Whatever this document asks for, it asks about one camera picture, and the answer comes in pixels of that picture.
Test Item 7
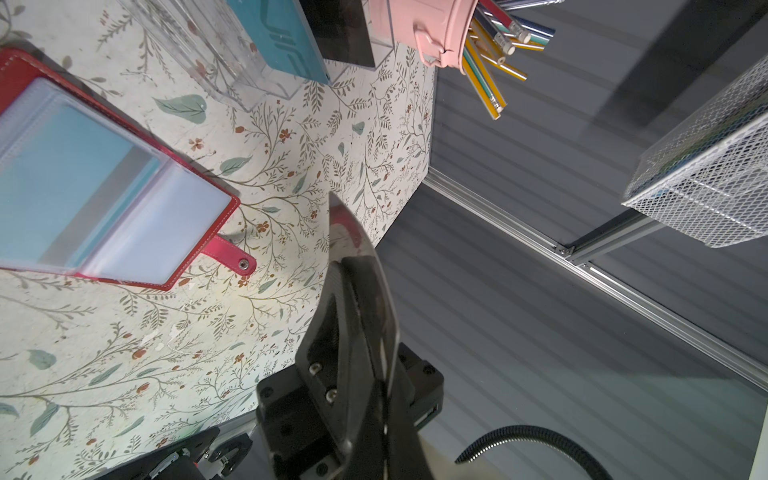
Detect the dark grey credit card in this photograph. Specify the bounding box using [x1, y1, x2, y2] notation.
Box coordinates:
[300, 0, 375, 68]

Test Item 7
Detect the teal card in holder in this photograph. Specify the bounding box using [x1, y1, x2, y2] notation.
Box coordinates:
[1, 103, 163, 272]

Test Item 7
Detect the white wire wall basket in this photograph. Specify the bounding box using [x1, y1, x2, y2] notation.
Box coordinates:
[622, 59, 767, 248]

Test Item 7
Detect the coloured pencils bundle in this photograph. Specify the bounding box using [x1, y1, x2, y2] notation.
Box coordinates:
[461, 0, 556, 120]

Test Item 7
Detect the teal card in organizer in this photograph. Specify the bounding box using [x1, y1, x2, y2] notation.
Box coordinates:
[227, 0, 330, 84]

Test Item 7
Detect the pink pencil cup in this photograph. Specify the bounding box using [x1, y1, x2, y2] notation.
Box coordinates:
[368, 0, 478, 75]

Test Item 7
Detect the clear acrylic card organizer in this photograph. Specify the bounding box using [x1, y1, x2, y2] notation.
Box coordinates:
[123, 1, 395, 112]

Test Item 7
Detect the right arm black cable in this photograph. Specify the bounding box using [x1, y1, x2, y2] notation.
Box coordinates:
[454, 424, 614, 480]

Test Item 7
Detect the red leather card holder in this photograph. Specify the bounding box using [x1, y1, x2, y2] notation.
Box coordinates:
[1, 48, 257, 291]

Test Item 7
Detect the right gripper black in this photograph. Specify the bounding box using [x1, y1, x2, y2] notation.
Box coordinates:
[256, 194, 444, 479]

